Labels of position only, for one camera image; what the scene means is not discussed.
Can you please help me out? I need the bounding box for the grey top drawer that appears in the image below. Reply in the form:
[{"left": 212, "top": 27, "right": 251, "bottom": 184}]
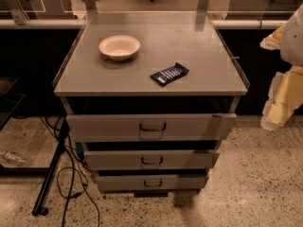
[{"left": 66, "top": 113, "right": 237, "bottom": 143}]

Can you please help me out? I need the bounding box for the black floor cable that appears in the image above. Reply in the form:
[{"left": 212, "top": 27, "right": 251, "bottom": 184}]
[{"left": 39, "top": 115, "right": 101, "bottom": 227}]

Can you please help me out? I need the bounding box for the dark blue snack bar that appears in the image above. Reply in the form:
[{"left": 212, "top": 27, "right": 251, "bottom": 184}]
[{"left": 150, "top": 62, "right": 189, "bottom": 86}]

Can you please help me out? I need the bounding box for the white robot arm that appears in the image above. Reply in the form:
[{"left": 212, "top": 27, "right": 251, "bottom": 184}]
[{"left": 260, "top": 5, "right": 303, "bottom": 131}]

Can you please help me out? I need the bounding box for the white ceramic bowl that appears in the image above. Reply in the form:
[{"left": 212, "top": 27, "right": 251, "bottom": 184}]
[{"left": 98, "top": 35, "right": 141, "bottom": 61}]

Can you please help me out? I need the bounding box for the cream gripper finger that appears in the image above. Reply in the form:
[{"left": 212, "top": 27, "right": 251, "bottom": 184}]
[
  {"left": 259, "top": 26, "right": 285, "bottom": 50},
  {"left": 260, "top": 66, "right": 303, "bottom": 131}
]

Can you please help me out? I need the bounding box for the grey drawer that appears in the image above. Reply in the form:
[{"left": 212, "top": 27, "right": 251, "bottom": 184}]
[
  {"left": 84, "top": 149, "right": 220, "bottom": 170},
  {"left": 96, "top": 174, "right": 208, "bottom": 192},
  {"left": 66, "top": 113, "right": 237, "bottom": 143}
]

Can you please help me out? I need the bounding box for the grey metal drawer cabinet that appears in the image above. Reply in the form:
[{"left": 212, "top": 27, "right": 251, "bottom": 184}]
[{"left": 52, "top": 10, "right": 251, "bottom": 199}]

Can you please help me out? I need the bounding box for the grey bottom drawer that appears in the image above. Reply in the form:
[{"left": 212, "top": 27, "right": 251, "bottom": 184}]
[{"left": 96, "top": 174, "right": 208, "bottom": 192}]

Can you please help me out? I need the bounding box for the clear plastic bottle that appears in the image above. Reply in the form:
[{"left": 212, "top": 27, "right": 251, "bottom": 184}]
[{"left": 0, "top": 151, "right": 25, "bottom": 166}]

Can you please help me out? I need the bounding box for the white horizontal rail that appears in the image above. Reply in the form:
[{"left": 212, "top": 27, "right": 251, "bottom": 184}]
[{"left": 0, "top": 20, "right": 287, "bottom": 29}]

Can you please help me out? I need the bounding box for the grey middle drawer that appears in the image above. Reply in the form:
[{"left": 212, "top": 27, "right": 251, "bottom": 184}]
[{"left": 84, "top": 149, "right": 220, "bottom": 170}]

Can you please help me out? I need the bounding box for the black side shelf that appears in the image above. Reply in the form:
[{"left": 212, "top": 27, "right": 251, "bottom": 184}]
[{"left": 0, "top": 77, "right": 25, "bottom": 130}]

